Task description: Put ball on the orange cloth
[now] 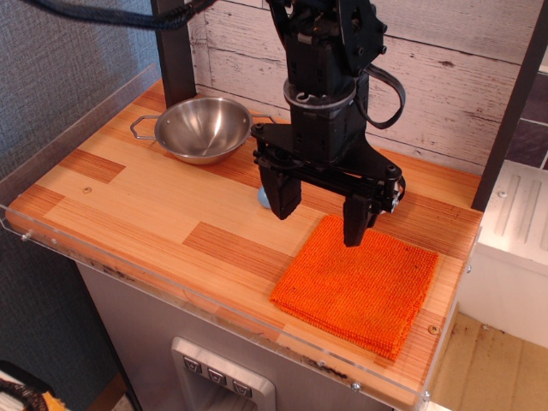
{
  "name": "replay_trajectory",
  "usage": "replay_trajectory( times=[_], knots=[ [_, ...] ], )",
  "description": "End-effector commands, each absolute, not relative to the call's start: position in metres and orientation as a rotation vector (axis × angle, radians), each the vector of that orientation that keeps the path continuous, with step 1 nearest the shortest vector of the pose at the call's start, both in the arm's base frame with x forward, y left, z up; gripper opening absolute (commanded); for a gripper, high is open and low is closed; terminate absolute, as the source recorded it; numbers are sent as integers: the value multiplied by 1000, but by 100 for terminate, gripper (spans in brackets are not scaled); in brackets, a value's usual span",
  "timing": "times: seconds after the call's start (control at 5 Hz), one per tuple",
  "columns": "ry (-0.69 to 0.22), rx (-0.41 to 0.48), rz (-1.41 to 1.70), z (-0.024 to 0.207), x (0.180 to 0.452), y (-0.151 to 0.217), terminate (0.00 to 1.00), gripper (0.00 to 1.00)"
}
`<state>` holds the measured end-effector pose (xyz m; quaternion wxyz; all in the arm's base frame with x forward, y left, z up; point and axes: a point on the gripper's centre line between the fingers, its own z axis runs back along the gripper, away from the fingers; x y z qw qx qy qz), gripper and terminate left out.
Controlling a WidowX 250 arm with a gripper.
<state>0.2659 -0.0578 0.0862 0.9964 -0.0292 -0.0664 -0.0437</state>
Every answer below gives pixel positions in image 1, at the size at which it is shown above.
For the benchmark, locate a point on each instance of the dark shelf post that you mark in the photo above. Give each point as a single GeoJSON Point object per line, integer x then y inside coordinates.
{"type": "Point", "coordinates": [175, 58]}
{"type": "Point", "coordinates": [517, 101]}

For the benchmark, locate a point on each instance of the orange folded cloth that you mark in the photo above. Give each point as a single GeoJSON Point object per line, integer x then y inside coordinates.
{"type": "Point", "coordinates": [368, 295]}

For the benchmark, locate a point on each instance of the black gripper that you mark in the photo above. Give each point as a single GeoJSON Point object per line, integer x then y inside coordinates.
{"type": "Point", "coordinates": [328, 149]}

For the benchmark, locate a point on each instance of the blue grey toy scoop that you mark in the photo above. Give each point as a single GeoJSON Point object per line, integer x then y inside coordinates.
{"type": "Point", "coordinates": [262, 199]}

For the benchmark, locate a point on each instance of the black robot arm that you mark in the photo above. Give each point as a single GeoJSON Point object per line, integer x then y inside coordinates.
{"type": "Point", "coordinates": [330, 47]}

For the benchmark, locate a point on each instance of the white toy sink unit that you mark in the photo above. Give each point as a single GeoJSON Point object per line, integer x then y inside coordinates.
{"type": "Point", "coordinates": [505, 283]}

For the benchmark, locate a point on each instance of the dark left shelf post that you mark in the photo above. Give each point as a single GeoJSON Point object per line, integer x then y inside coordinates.
{"type": "Point", "coordinates": [175, 58]}

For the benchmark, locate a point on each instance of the stainless steel bowl with handles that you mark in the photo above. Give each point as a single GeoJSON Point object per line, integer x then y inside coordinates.
{"type": "Point", "coordinates": [201, 131]}

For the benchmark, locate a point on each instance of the dark right shelf post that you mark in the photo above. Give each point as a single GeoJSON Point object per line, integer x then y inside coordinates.
{"type": "Point", "coordinates": [517, 101]}

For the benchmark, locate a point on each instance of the silver dispenser panel with buttons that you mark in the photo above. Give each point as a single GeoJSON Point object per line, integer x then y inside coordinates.
{"type": "Point", "coordinates": [211, 382]}

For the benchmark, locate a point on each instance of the yellow black object bottom corner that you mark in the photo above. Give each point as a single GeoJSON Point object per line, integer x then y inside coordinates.
{"type": "Point", "coordinates": [15, 396]}

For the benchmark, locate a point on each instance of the grey toy fridge cabinet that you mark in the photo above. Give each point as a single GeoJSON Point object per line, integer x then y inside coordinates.
{"type": "Point", "coordinates": [141, 327]}

